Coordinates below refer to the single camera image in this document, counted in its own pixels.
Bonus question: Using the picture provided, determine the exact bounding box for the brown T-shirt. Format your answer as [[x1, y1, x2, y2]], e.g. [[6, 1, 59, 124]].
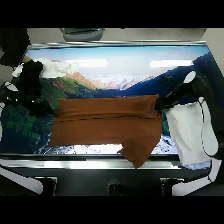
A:
[[49, 94, 164, 169]]

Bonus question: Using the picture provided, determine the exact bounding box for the white folded garment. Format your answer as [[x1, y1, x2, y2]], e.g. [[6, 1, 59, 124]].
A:
[[165, 101, 212, 166]]

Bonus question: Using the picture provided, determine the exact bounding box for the black garment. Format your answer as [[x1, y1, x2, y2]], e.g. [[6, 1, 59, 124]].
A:
[[18, 59, 46, 101]]

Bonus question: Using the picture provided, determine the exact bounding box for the white crumpled garment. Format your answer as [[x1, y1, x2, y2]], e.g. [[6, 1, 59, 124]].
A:
[[12, 57, 80, 80]]

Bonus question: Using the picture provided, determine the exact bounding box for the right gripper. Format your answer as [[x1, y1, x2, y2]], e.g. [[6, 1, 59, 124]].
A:
[[154, 87, 184, 111]]

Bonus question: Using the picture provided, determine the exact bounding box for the silver frame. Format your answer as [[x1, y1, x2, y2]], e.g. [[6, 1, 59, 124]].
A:
[[0, 156, 224, 197]]

